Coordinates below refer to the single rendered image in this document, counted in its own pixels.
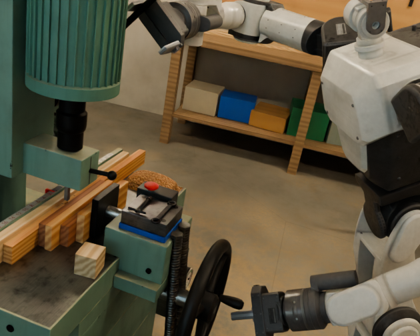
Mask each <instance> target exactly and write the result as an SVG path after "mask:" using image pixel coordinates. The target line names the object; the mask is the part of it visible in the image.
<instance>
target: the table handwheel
mask: <svg viewBox="0 0 420 336"><path fill-rule="evenodd" d="M231 254H232V248H231V244H230V242H228V240H226V239H220V240H218V241H216V242H215V243H214V244H213V245H212V246H211V248H210V249H209V250H208V252H207V254H206V256H205V257H204V259H203V261H202V263H201V265H200V267H199V269H198V271H197V274H196V276H195V278H194V280H193V283H192V285H191V288H190V290H189V291H188V290H186V289H182V288H180V287H179V292H178V294H177V295H178V296H177V297H176V300H175V303H176V305H178V306H181V307H183V310H182V313H181V316H180V320H179V324H178V326H177V331H176V334H175V336H191V333H192V330H193V326H194V323H195V319H197V326H196V331H195V336H209V334H210V331H211V328H212V326H213V323H214V321H215V318H216V315H217V312H218V309H219V306H220V303H221V302H220V301H219V297H220V294H223V293H224V290H225V286H226V282H227V278H228V274H229V269H230V264H231ZM159 299H162V300H164V301H167V286H166V288H165V290H164V291H163V292H162V294H161V295H160V296H159Z"/></svg>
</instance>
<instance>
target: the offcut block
mask: <svg viewBox="0 0 420 336"><path fill-rule="evenodd" d="M105 250H106V247H104V246H100V245H96V244H93V243H89V242H84V244H83V245H82V246H81V248H80V249H79V250H78V252H76V254H75V266H74V274H76V275H81V276H84V277H88V278H91V279H95V278H96V277H97V276H98V274H99V272H100V271H101V270H102V268H103V267H104V263H105Z"/></svg>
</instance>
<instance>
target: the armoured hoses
mask: <svg viewBox="0 0 420 336"><path fill-rule="evenodd" d="M178 228H179V230H178V231H172V232H171V240H172V241H173V246H172V252H171V253H172V254H171V262H170V269H169V277H168V278H169V279H168V286H167V302H166V314H165V332H164V336H175V334H176V331H177V326H178V324H179V320H180V316H181V313H182V310H183V307H181V306H178V305H176V303H175V300H176V297H177V296H178V295H177V294H178V292H179V287H180V288H182V289H185V288H186V278H187V262H188V252H189V251H188V249H189V234H190V223H188V222H180V223H179V226H178Z"/></svg>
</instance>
